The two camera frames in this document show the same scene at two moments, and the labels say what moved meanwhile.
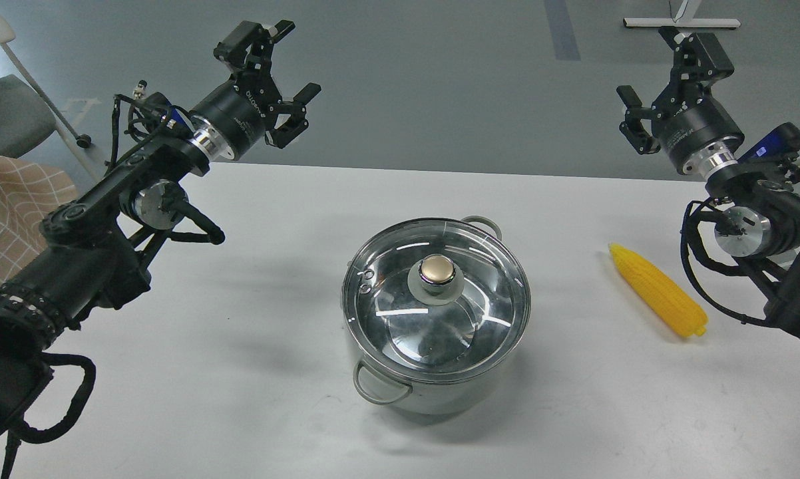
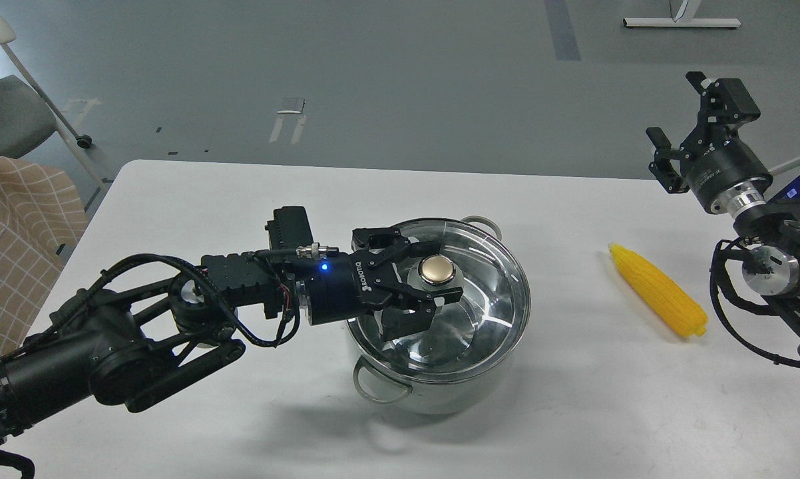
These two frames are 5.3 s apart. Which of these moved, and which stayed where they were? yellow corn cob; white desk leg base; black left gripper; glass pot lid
Moved: black left gripper
Stayed: yellow corn cob; glass pot lid; white desk leg base
